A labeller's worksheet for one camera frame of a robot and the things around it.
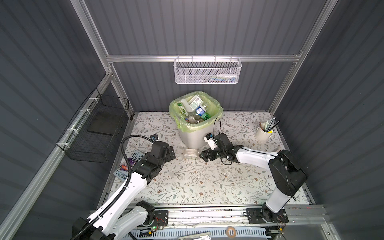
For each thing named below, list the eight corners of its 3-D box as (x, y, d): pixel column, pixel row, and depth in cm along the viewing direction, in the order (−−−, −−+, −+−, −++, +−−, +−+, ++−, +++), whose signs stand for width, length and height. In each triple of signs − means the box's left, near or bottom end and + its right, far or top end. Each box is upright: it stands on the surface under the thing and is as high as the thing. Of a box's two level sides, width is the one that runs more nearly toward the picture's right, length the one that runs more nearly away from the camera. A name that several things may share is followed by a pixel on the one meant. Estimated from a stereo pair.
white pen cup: (256, 143, 104) (261, 134, 96) (253, 134, 110) (258, 124, 101) (267, 143, 104) (274, 134, 96) (264, 134, 110) (270, 124, 101)
